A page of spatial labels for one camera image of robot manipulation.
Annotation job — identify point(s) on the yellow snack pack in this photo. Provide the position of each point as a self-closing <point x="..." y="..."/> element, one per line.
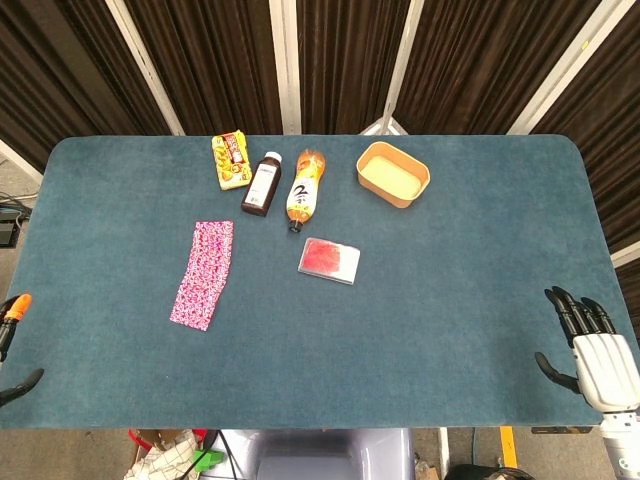
<point x="231" y="160"/>

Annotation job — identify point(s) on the dark brown medicine bottle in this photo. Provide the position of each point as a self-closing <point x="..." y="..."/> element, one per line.
<point x="262" y="185"/>

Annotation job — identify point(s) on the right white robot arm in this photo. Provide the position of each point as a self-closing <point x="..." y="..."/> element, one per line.
<point x="622" y="445"/>

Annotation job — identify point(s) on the dark brown curtain panel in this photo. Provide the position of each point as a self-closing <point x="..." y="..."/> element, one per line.
<point x="480" y="60"/>
<point x="605" y="125"/>
<point x="350" y="60"/>
<point x="215" y="65"/>
<point x="60" y="75"/>

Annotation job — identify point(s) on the kraft paper bowl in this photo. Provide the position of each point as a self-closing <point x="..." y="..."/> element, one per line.
<point x="392" y="175"/>

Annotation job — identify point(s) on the red ink pad box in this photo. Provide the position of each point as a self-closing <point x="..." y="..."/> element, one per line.
<point x="327" y="260"/>

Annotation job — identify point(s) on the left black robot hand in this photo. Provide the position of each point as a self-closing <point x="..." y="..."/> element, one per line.
<point x="19" y="304"/>

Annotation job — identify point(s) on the blue felt table cover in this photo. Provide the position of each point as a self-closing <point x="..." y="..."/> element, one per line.
<point x="375" y="340"/>

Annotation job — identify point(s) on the white checkered cloth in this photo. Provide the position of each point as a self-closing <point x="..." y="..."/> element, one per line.
<point x="165" y="460"/>

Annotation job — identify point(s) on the black rounded object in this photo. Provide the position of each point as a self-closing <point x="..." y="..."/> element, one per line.
<point x="480" y="473"/>

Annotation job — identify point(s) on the white table leg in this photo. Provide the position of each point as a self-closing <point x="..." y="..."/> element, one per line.
<point x="444" y="450"/>

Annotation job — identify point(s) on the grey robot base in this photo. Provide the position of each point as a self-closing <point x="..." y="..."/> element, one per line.
<point x="320" y="455"/>

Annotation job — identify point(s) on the white frame post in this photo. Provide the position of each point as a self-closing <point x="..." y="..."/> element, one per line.
<point x="145" y="70"/>
<point x="286" y="65"/>
<point x="400" y="65"/>
<point x="565" y="70"/>

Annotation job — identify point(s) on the green plastic object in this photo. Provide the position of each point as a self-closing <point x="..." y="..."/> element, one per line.
<point x="209" y="459"/>

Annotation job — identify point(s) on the orange tea drink bottle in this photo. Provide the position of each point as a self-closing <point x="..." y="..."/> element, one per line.
<point x="305" y="190"/>

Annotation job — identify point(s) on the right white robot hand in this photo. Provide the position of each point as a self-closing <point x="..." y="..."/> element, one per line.
<point x="602" y="367"/>

